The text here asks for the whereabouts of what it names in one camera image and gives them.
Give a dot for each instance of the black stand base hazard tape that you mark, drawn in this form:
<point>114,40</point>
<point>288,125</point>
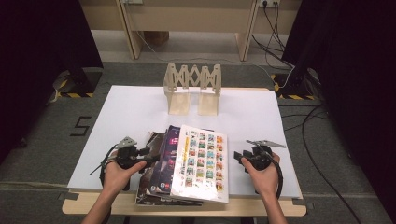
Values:
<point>82,81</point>
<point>295,84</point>

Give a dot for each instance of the black curtain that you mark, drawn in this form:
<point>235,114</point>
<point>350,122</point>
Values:
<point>37,62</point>
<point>358,77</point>

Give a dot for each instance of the white wall socket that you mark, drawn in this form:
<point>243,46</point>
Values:
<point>270,2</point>

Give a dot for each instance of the beige wooden desk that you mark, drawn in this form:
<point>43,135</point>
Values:
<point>193,18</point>

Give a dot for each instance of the white board sheet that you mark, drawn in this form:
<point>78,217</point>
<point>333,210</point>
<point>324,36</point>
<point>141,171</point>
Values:
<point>124,102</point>

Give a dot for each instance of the black tape piece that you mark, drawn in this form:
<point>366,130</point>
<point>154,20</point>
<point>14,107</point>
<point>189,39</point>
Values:
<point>68,196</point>
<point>303,204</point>

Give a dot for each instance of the white magazine with picture grid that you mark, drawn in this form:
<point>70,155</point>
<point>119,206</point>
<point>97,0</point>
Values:
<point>202,161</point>

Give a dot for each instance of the beige expandable book rack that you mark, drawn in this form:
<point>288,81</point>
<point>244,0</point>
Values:
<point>179,104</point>

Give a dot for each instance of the person's right hand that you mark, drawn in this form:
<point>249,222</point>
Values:
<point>266,182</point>

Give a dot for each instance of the brown cardboard box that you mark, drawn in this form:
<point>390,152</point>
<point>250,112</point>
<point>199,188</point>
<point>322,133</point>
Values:
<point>157,37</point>

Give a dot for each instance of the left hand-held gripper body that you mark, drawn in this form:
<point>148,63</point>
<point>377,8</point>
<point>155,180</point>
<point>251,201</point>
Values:
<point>129,155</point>

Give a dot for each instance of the person's left hand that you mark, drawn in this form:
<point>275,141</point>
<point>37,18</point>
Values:
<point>115,177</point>

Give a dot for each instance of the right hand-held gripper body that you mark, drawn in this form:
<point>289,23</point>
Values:
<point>261,157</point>

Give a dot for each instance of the black magazine with red print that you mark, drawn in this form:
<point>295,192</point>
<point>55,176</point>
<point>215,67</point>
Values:
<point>145,183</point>

